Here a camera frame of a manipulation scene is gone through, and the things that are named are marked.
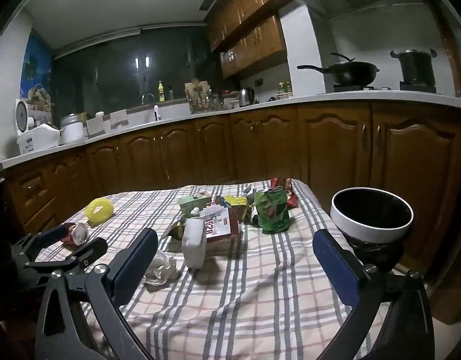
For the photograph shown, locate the white rectangular box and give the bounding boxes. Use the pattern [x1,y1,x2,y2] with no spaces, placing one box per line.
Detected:
[182,218,209,269]

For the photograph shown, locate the kitchen faucet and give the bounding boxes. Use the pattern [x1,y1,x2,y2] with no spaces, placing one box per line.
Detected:
[141,93,161,121]

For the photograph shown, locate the wooden wall cabinets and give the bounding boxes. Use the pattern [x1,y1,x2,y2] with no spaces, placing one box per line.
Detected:
[208,0,310,80]

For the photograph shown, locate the metal lidded container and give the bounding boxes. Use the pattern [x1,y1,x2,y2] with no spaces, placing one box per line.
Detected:
[60,112,85,144]

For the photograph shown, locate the grey kitchen countertop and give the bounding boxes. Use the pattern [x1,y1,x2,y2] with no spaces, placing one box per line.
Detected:
[0,89,461,177]

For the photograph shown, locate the crumpled clear plastic wrap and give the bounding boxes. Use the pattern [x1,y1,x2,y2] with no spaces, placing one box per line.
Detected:
[142,250,182,286]

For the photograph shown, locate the wooden utensil holder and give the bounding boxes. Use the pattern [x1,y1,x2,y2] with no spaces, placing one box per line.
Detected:
[184,79,212,113]

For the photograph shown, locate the yellow round object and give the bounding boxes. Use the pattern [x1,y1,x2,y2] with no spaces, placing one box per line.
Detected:
[84,197,115,226]

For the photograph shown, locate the black stock pot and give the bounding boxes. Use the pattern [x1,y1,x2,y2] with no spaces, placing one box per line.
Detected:
[389,48,438,85]

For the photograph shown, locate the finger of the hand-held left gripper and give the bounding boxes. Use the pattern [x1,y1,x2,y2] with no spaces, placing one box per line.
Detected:
[11,225,71,263]
[22,237,109,282]

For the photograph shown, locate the checked tablecloth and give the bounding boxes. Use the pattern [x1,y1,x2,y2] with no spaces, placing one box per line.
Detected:
[47,179,392,360]

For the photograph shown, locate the white round bin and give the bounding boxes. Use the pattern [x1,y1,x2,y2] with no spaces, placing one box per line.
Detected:
[330,187,415,271]

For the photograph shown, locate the red and white carton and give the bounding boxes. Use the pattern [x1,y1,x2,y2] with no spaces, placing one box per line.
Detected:
[200,204,242,252]

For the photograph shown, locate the white rice cooker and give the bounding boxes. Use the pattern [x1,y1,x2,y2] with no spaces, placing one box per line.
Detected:
[15,98,36,136]

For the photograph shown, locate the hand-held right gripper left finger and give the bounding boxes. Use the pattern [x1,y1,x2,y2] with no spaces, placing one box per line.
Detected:
[35,228,159,360]

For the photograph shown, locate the white box appliance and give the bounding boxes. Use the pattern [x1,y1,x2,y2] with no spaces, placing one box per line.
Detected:
[17,123,62,156]

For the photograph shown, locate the small green box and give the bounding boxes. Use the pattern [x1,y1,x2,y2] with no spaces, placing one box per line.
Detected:
[178,192,212,216]

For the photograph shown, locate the blue wall poster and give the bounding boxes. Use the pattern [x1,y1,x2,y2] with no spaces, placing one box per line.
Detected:
[21,32,53,113]

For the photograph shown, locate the red snack packet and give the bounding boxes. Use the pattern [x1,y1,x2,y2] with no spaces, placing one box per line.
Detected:
[270,177,299,209]

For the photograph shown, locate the green snack bag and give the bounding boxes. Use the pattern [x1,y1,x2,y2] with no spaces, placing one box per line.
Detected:
[253,187,291,233]

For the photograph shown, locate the black wok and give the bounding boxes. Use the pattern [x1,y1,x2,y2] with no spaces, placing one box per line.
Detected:
[296,52,380,86]

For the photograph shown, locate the red orange snack wrapper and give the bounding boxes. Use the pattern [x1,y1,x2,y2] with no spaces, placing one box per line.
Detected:
[62,222,90,248]

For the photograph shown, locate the dark kitchen window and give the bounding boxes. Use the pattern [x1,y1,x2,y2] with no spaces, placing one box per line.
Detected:
[52,26,224,117]

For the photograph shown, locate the steel electric kettle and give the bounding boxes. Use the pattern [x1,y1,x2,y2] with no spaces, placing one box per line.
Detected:
[238,87,255,107]

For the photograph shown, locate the gold foil wrapper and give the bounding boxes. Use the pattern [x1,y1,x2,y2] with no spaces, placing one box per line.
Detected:
[161,220,186,242]

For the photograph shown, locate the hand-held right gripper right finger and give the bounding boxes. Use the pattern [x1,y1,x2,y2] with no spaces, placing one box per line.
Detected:
[312,229,435,360]

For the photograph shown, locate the wooden base cabinets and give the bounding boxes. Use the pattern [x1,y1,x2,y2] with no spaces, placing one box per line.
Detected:
[5,101,461,327]

